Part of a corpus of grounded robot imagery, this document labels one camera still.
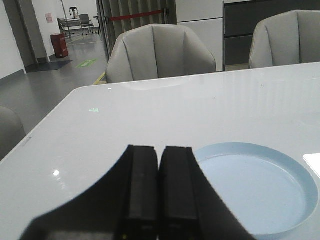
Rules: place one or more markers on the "dark grey kitchen counter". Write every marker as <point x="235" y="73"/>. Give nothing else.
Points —
<point x="240" y="18"/>

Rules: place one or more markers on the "grey padded chair left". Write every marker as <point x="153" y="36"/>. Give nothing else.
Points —
<point x="158" y="51"/>

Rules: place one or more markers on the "dark floor mat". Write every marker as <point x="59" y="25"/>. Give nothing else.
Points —
<point x="49" y="66"/>

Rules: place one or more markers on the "pink wall notice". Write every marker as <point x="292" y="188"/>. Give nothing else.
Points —
<point x="49" y="18"/>

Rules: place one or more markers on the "distant metal table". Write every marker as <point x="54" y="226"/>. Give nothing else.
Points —
<point x="69" y="26"/>

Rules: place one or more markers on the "light blue round plate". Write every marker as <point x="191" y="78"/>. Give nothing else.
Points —
<point x="270" y="193"/>

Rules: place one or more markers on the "red trash bin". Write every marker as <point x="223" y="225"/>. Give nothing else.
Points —
<point x="59" y="45"/>

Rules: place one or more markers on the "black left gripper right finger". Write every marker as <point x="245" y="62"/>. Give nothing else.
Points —
<point x="190" y="208"/>

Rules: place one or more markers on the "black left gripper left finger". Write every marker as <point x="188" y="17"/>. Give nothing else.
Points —
<point x="122" y="205"/>

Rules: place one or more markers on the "white refrigerator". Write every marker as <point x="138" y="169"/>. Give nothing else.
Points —
<point x="205" y="18"/>

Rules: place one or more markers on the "distant grey office chair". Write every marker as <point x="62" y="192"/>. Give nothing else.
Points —
<point x="86" y="23"/>

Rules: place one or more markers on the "grey padded chair right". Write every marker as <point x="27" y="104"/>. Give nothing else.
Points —
<point x="288" y="38"/>

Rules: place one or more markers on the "red barrier belt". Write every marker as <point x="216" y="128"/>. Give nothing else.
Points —
<point x="133" y="16"/>

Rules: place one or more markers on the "grey padded chair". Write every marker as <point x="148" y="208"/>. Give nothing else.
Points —
<point x="288" y="38"/>
<point x="158" y="51"/>

